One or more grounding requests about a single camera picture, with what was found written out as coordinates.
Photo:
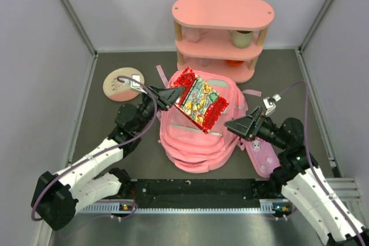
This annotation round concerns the pink three-tier shelf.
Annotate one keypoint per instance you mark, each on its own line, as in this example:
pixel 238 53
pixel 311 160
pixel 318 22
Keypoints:
pixel 220 17

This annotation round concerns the red comic book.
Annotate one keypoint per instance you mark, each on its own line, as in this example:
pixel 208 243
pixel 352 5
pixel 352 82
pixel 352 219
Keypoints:
pixel 199 102

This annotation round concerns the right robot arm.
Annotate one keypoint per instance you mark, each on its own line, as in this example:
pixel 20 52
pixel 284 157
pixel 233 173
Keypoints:
pixel 299 179

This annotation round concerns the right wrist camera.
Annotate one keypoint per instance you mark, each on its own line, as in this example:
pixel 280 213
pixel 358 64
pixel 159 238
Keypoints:
pixel 270 104

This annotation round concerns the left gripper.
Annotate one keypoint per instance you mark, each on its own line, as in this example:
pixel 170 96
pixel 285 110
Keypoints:
pixel 166 97

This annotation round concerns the purple pencil case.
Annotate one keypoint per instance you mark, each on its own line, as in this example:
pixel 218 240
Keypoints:
pixel 262 156

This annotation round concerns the pink mug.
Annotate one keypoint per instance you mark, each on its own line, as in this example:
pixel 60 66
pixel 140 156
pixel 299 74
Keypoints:
pixel 194 35

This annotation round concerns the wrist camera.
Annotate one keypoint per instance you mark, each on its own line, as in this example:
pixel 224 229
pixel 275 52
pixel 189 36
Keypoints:
pixel 135 84
pixel 270 104

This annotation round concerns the pink and cream plate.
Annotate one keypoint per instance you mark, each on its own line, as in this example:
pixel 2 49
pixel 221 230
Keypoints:
pixel 122 91

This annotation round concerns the orange bowl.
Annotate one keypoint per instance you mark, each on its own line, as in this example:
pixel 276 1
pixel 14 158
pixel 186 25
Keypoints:
pixel 234 63

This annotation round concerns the green cup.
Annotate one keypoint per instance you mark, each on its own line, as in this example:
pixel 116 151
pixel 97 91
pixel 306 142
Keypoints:
pixel 241 39

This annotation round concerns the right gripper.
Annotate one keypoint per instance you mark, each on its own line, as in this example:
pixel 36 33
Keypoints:
pixel 244 127

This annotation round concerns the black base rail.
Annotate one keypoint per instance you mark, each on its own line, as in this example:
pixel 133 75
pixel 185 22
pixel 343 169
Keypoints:
pixel 200 194

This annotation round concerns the pink student backpack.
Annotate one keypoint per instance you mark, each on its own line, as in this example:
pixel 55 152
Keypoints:
pixel 186 145

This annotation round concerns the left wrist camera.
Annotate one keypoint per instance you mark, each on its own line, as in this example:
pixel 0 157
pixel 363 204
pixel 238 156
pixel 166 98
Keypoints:
pixel 135 84

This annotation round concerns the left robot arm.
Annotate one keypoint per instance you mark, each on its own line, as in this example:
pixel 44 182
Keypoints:
pixel 59 196

